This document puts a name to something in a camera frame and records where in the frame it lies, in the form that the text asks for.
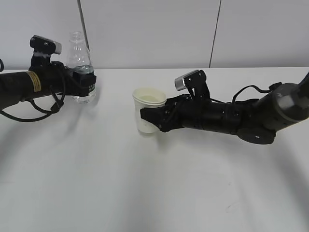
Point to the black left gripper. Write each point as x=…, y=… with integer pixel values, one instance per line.
x=53, y=77

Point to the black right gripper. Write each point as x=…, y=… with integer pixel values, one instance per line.
x=178, y=112

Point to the white paper cup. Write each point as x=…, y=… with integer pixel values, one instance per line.
x=146, y=100

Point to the clear green-label water bottle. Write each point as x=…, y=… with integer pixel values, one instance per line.
x=79, y=60

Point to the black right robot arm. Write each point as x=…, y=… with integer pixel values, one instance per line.
x=254, y=120

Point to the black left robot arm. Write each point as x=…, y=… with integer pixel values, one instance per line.
x=16, y=87

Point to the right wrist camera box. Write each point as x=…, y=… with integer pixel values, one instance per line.
x=195, y=83

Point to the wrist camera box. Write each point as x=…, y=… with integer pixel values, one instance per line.
x=45, y=46
x=195, y=83

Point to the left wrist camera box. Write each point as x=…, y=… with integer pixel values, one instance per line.
x=45, y=46

